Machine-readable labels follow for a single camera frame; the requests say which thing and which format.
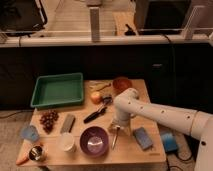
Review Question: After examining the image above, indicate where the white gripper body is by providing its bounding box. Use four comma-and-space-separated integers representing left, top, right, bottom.
108, 121, 131, 135

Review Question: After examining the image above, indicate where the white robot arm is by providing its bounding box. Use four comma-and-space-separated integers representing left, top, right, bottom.
112, 88, 213, 171

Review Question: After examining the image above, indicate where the blue sponge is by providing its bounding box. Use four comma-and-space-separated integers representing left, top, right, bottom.
133, 127, 153, 150

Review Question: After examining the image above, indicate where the purple bowl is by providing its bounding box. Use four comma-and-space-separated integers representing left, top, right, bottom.
80, 126, 109, 157

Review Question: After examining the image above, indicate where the orange apple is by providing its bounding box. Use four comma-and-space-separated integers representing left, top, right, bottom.
90, 91, 102, 104

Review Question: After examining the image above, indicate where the brown wooden bowl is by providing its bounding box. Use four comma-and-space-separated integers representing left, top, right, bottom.
112, 77, 132, 94

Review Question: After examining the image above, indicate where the yellow banana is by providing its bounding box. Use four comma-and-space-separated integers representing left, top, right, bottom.
89, 81, 111, 92

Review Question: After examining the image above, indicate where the blue device on floor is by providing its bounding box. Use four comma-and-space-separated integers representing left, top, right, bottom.
161, 132, 178, 152

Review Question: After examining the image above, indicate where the grey sponge block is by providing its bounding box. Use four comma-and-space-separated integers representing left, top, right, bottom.
60, 114, 75, 133

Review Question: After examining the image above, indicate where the white cup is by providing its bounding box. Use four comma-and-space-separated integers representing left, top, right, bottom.
59, 132, 76, 153

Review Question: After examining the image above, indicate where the bunch of red grapes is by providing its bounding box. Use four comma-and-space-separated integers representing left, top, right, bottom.
40, 110, 59, 134

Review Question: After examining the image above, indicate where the green plastic tray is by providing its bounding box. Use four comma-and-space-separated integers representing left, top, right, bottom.
31, 73, 84, 109

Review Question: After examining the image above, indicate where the blue plastic cup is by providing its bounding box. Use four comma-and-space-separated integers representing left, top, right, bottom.
20, 125, 40, 143

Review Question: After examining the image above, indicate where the orange carrot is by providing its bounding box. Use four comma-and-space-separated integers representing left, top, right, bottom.
16, 154, 29, 166

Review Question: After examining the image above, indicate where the wooden board background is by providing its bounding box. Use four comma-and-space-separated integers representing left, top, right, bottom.
113, 12, 138, 36

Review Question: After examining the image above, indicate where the black monitor right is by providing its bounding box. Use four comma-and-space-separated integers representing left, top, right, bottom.
134, 0, 191, 35

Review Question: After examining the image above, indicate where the black monitor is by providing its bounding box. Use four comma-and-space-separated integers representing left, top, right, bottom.
0, 0, 48, 36
134, 0, 191, 35

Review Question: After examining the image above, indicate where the black monitor left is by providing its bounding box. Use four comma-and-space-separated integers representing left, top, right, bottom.
0, 0, 48, 36

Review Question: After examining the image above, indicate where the black handled peeler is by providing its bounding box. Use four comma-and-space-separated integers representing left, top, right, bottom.
83, 95, 113, 123

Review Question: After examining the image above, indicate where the white vertical post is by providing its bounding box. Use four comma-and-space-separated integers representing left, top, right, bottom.
89, 7, 100, 42

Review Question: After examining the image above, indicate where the white angled bracket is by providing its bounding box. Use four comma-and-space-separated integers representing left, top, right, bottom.
182, 5, 205, 40

